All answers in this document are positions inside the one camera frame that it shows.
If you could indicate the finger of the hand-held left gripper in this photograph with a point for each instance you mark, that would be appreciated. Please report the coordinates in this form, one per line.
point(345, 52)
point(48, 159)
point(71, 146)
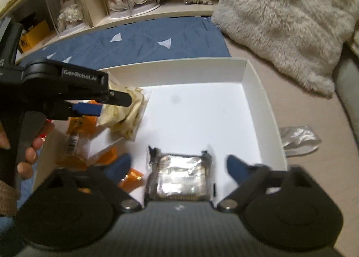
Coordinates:
point(87, 108)
point(120, 98)

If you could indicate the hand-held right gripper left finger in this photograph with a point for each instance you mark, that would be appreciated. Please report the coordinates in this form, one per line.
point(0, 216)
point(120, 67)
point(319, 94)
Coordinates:
point(122, 166)

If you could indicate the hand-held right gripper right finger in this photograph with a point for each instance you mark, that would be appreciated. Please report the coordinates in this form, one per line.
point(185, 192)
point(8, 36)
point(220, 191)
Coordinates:
point(235, 167)

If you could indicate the cream chips snack packet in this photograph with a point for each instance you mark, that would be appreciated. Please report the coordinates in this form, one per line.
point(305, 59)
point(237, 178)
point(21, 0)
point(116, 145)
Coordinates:
point(126, 119)

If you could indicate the brown square snack packet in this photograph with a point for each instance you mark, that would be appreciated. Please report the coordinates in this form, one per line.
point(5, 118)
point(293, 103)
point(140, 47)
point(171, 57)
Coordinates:
point(179, 174)

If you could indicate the white cardboard box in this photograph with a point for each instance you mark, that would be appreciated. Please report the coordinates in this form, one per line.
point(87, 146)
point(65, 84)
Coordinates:
point(196, 111)

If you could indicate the person's left forearm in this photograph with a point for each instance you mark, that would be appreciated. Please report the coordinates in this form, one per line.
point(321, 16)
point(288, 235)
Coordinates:
point(7, 198)

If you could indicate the person's left hand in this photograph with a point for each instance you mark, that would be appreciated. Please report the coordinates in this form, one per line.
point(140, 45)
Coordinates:
point(29, 154)

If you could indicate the yellow cardboard box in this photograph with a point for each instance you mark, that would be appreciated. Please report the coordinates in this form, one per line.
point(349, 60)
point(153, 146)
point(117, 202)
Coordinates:
point(35, 37)

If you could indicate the blue triangle print blanket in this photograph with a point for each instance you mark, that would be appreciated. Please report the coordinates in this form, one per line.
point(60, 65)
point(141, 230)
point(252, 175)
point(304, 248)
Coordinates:
point(140, 44)

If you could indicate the white dress doll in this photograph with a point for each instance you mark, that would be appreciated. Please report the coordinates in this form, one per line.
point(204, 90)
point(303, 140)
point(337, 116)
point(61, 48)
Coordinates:
point(70, 13)

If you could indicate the crumpled silver wrapper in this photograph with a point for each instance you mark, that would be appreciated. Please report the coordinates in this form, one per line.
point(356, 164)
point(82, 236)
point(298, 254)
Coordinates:
point(300, 139)

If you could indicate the beige bed sheet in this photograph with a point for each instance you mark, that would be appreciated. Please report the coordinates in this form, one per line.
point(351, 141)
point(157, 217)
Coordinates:
point(308, 184)

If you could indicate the wooden shelf unit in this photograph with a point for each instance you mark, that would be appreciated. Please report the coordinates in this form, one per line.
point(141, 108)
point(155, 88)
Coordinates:
point(174, 7)

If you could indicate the grey cushion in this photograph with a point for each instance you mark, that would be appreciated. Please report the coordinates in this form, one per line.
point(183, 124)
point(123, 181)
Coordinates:
point(349, 86)

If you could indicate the white fluffy pillow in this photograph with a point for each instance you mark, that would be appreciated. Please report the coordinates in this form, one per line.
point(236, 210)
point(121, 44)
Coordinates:
point(280, 21)

